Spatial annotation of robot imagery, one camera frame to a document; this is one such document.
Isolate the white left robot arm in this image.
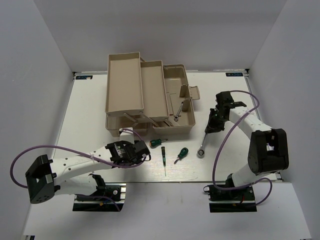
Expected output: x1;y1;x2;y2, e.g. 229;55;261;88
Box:
25;137;151;204

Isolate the beige plastic toolbox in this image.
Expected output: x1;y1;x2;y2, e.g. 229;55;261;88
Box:
105;52;200;137

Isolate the stubby green handled screwdriver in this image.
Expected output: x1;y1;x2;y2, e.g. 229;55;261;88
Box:
173;147;189;165

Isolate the slim black green precision screwdriver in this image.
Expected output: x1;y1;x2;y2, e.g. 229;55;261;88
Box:
161;146;167;176

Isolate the small combination wrench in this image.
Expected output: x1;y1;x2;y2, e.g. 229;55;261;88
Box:
173;101;184;122

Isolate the large ratchet wrench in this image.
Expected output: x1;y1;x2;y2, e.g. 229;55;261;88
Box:
197;133;208;158

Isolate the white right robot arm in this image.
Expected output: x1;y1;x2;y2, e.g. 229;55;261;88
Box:
205;91;289;200

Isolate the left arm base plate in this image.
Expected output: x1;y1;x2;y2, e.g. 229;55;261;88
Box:
72;183;127;212

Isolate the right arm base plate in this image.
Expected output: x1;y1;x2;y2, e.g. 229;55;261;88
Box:
203;185;257;213

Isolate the stubby green orange-capped screwdriver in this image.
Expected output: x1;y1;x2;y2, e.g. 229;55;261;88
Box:
149;138;168;148

